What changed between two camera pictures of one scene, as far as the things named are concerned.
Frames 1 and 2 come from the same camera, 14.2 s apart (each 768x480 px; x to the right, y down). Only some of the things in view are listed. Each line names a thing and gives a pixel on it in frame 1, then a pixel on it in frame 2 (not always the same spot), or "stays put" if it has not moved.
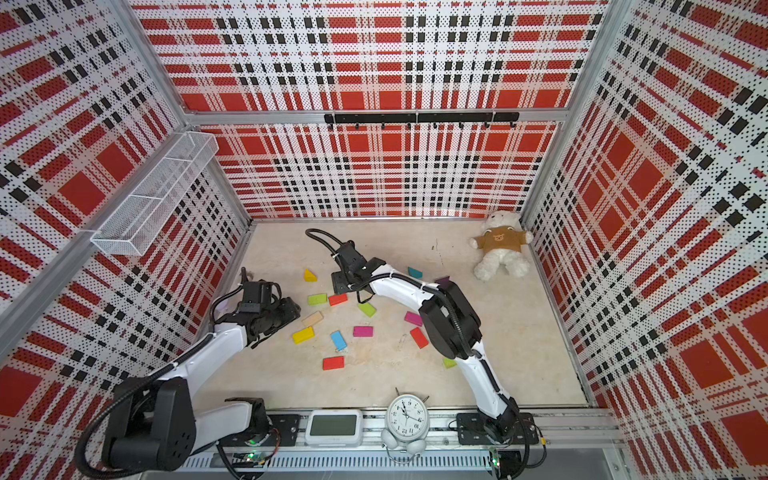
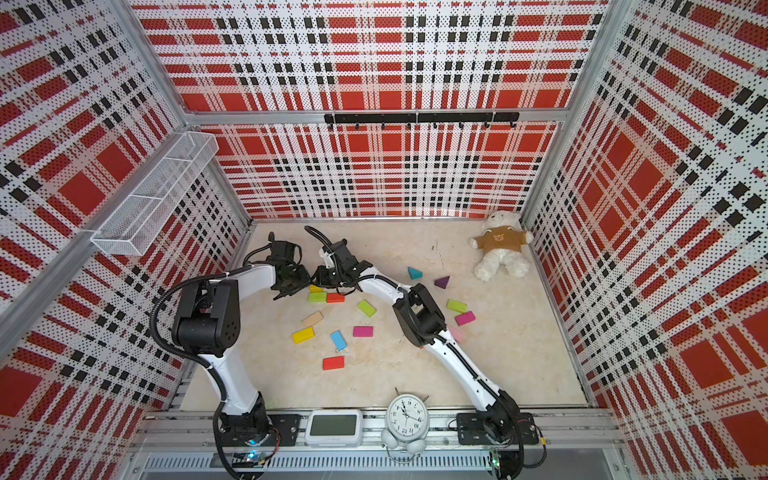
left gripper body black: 279,314 to 297,278
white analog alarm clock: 408,420 stays put
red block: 336,299 stays put
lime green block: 317,299 stays put
